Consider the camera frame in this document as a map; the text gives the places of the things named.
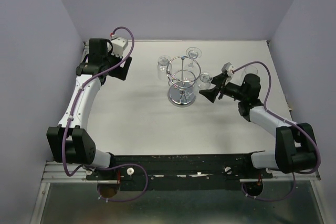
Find aluminium rail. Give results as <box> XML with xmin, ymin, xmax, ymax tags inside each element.
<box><xmin>41</xmin><ymin>159</ymin><xmax>90</xmax><ymax>184</ymax></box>

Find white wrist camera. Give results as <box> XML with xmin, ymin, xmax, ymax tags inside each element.
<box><xmin>111</xmin><ymin>35</ymin><xmax>128</xmax><ymax>59</ymax></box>
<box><xmin>222</xmin><ymin>62</ymin><xmax>234</xmax><ymax>85</ymax></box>

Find clear wine glass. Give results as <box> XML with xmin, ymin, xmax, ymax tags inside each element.
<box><xmin>244</xmin><ymin>65</ymin><xmax>258</xmax><ymax>75</ymax></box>

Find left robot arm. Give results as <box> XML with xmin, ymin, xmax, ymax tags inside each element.
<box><xmin>46</xmin><ymin>35</ymin><xmax>132</xmax><ymax>179</ymax></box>

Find back left wine glass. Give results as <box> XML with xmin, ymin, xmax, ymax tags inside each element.
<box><xmin>157</xmin><ymin>55</ymin><xmax>172</xmax><ymax>81</ymax></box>

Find right hanging wine glass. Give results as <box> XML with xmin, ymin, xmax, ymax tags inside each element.
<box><xmin>197</xmin><ymin>72</ymin><xmax>213</xmax><ymax>90</ymax></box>

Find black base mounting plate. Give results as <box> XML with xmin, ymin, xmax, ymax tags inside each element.
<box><xmin>86</xmin><ymin>154</ymin><xmax>272</xmax><ymax>191</ymax></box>

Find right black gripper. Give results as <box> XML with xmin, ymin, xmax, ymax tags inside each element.
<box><xmin>199</xmin><ymin>72</ymin><xmax>246</xmax><ymax>103</ymax></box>

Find back upright wine glass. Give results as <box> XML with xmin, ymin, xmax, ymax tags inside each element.
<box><xmin>186</xmin><ymin>47</ymin><xmax>202</xmax><ymax>69</ymax></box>

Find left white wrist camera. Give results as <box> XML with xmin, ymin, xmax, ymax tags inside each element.
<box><xmin>111</xmin><ymin>35</ymin><xmax>128</xmax><ymax>59</ymax></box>

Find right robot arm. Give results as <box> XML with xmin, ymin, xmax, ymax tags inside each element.
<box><xmin>200</xmin><ymin>73</ymin><xmax>318</xmax><ymax>178</ymax></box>

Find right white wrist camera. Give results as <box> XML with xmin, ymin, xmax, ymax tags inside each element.
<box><xmin>222</xmin><ymin>62</ymin><xmax>234</xmax><ymax>85</ymax></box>

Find chrome wine glass rack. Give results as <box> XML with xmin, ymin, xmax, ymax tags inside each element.
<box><xmin>166</xmin><ymin>56</ymin><xmax>202</xmax><ymax>108</ymax></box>

